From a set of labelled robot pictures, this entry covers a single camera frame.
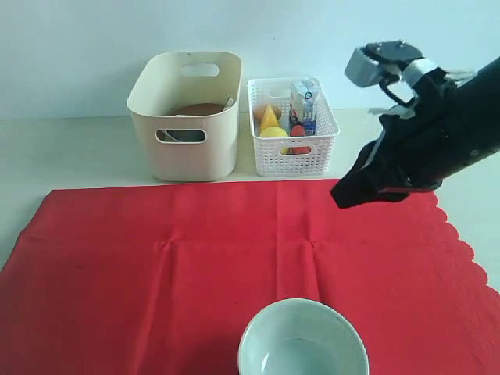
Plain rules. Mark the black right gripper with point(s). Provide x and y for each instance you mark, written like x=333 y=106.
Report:
x=451 y=129

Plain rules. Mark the orange carrot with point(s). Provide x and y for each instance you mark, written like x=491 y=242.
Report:
x=297 y=131

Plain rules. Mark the yellow lemon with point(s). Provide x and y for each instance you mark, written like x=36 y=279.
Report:
x=278 y=133

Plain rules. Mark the small milk carton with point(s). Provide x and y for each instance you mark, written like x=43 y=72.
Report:
x=303 y=105

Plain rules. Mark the yellow cheese wedge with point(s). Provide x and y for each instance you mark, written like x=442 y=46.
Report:
x=269 y=118

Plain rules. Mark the brown egg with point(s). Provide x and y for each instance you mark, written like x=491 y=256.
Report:
x=260 y=110

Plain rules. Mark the pale green ceramic bowl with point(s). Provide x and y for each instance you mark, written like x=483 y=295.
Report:
x=301 y=336

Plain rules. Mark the steel table knife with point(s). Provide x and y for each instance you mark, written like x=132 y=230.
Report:
x=229 y=104

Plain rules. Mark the brown wooden plate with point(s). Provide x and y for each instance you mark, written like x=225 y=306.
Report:
x=201 y=109

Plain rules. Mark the stainless steel cup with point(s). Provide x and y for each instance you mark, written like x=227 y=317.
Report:
x=184 y=136

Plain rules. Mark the red table cloth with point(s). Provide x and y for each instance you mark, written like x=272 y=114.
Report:
x=163 y=280

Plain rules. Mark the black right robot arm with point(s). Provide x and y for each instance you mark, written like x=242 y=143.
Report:
x=453 y=127

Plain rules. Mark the white perforated plastic basket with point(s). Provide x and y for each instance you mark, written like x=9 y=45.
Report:
x=268 y=160

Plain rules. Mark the cream plastic bin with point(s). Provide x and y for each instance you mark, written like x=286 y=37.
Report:
x=172 y=80

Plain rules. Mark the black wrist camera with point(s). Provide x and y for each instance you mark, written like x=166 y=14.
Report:
x=387 y=62

